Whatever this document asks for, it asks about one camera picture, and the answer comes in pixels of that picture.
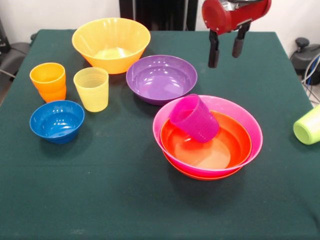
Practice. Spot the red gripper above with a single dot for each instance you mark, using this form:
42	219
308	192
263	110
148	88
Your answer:
217	17

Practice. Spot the purple plastic cup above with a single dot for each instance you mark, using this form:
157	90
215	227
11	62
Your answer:
200	125

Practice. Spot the large pink plastic bowl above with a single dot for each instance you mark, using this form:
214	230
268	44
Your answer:
255	130

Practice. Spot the red plastic bowl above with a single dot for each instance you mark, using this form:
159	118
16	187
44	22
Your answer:
237	145
200	177

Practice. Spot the purple plastic bowl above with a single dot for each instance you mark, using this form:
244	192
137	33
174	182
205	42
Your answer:
160	80

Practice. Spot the lime green plastic cup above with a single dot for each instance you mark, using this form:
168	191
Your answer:
307	130

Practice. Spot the large orange plastic bowl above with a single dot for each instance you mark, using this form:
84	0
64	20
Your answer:
112	32

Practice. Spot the yellow plastic cup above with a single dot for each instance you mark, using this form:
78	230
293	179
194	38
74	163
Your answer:
92	97

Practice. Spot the orange plastic cup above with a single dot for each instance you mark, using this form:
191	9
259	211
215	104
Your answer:
47	75
53	96

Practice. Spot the small blue plastic bowl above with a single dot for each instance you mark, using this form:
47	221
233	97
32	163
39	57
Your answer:
56	122

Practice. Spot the dark green table cloth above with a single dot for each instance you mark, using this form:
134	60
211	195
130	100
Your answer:
100	187

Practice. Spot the black device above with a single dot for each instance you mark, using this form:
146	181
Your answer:
3	40

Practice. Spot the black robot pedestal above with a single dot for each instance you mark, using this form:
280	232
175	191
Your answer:
160	15

